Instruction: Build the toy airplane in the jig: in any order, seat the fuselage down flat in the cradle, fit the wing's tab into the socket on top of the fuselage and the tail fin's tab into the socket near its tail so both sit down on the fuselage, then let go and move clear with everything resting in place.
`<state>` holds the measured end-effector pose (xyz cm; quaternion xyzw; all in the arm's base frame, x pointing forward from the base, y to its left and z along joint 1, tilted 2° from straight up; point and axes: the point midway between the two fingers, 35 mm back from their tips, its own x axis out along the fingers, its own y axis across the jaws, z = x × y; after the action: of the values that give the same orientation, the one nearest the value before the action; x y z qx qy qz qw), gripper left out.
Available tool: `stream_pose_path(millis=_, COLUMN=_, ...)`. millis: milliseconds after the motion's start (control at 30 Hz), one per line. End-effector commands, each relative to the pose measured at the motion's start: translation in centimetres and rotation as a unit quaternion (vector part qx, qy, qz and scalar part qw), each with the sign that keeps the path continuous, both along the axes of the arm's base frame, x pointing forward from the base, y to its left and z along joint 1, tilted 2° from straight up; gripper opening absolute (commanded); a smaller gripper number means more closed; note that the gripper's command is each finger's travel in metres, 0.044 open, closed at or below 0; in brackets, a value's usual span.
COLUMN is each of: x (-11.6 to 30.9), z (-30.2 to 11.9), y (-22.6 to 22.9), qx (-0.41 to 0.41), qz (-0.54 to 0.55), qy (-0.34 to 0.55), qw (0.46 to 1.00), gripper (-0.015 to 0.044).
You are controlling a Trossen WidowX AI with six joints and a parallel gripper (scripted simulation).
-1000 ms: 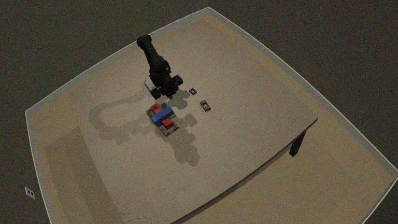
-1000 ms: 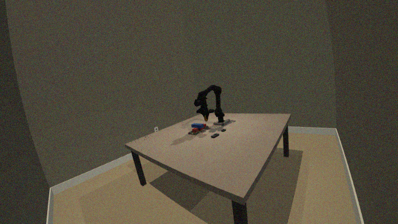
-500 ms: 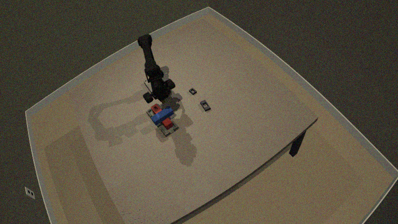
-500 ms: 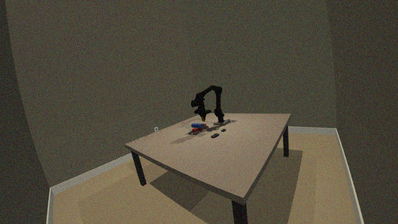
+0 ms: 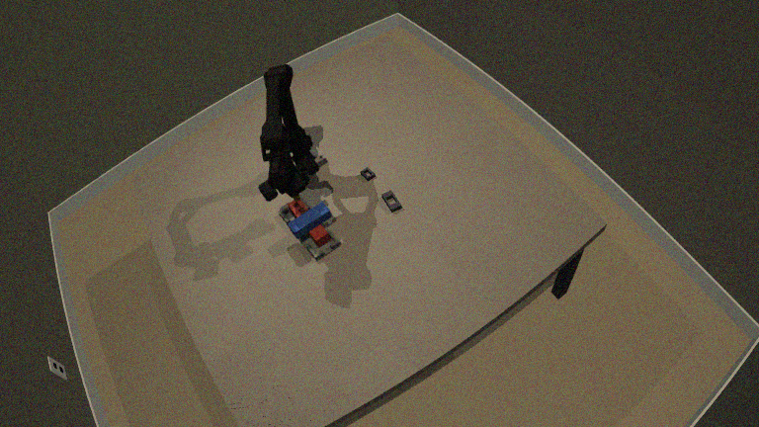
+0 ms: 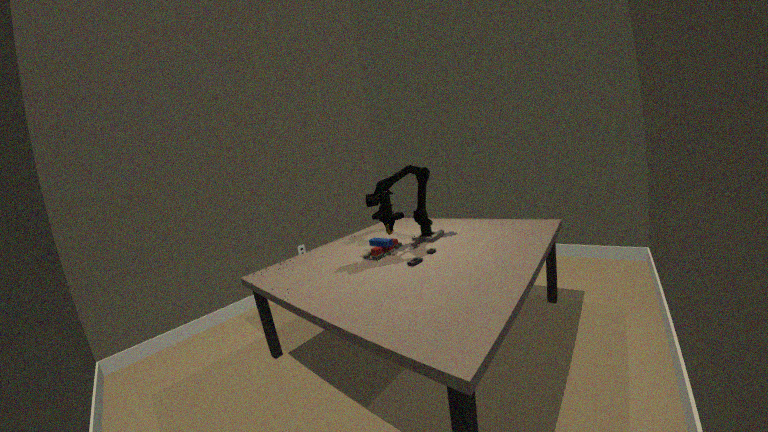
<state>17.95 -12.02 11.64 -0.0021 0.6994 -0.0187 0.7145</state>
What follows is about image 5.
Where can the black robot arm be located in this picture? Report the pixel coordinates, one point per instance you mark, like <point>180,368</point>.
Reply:
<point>281,139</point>

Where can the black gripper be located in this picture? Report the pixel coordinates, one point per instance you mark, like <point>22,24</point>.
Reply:
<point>307,163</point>

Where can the blue rectangular block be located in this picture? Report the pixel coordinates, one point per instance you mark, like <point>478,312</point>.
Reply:
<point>309,220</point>

